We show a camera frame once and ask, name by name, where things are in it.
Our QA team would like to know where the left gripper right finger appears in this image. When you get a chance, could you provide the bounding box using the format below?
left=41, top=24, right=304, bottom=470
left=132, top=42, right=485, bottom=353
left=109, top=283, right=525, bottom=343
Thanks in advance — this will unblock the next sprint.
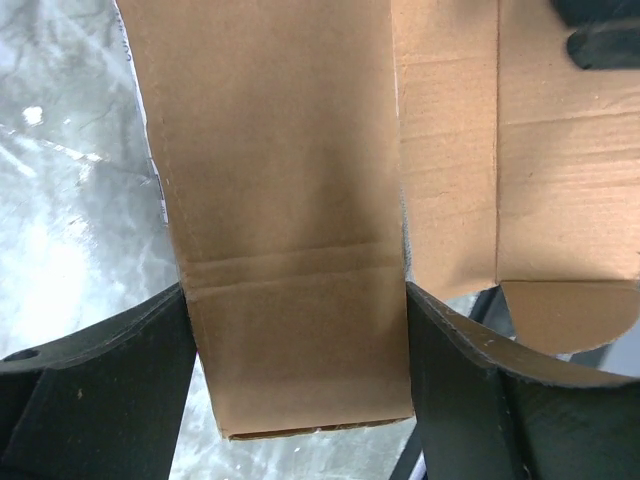
left=406, top=284, right=639, bottom=479

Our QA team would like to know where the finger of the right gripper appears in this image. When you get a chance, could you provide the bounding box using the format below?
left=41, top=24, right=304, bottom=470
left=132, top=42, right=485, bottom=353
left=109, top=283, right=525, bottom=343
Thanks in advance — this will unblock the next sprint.
left=551, top=0, right=639, bottom=70

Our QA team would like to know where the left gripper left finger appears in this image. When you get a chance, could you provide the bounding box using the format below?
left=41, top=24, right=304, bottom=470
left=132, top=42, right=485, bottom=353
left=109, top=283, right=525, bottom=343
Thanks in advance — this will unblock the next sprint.
left=1, top=284, right=196, bottom=479

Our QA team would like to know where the brown cardboard express box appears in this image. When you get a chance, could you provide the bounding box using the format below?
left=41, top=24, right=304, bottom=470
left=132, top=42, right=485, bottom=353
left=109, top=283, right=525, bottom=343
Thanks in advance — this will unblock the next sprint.
left=117, top=1, right=639, bottom=440

